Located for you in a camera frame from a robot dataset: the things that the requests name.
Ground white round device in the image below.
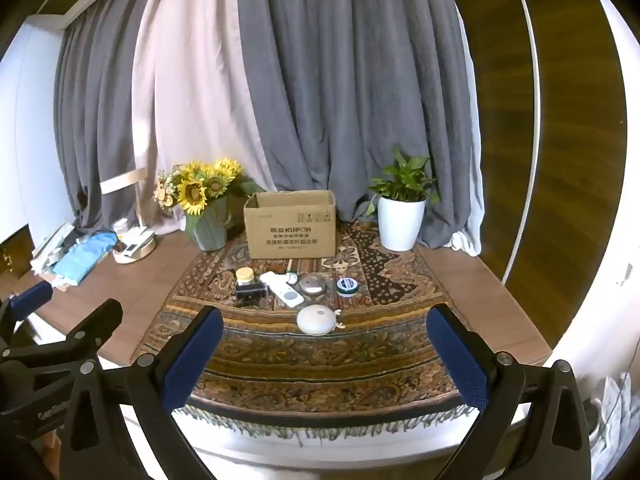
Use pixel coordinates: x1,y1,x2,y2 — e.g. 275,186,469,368
297,305,346,334

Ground wide grey curtain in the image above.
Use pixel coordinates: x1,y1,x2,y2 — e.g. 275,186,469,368
235,0,488,257

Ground narrow grey curtain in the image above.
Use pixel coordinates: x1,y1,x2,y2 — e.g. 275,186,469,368
52,4,167,235

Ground white plastic bag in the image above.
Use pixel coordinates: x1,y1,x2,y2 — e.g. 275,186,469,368
584,374,635,457

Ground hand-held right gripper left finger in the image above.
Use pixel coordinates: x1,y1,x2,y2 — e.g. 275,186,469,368
59,305,224,480

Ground patterned fringed rug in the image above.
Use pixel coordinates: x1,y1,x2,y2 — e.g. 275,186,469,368
131,220,482,437

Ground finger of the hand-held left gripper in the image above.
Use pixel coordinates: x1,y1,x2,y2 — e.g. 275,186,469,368
0,299,124,392
0,281,54,347

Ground blue cloth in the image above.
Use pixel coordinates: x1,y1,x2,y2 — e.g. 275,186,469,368
52,232,113,282

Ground silver round bell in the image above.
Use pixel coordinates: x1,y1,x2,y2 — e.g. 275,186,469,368
294,274,328,297

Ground cardboard box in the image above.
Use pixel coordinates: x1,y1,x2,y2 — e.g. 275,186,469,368
243,189,337,260

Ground green pothos plant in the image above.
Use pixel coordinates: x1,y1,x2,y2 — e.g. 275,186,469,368
364,149,441,217

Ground brown wooden cabinet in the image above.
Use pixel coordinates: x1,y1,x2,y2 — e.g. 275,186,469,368
0,230,32,283

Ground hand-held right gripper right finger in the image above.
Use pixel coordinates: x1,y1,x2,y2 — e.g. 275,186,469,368
426,303,593,480

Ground black plastic clip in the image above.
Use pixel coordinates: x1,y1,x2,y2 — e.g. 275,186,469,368
236,284,269,309

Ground white sheer curtain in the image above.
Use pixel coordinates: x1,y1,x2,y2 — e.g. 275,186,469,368
450,7,485,257

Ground sunflower bouquet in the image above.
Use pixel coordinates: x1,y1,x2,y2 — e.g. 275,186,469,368
152,158,266,217

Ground grey ribbed vase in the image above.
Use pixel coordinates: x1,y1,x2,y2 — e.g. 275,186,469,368
185,197,230,252

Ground beige curtain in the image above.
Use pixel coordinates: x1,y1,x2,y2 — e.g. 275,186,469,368
131,0,282,241

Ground white plant pot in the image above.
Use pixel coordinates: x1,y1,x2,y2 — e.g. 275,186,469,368
377,196,427,252

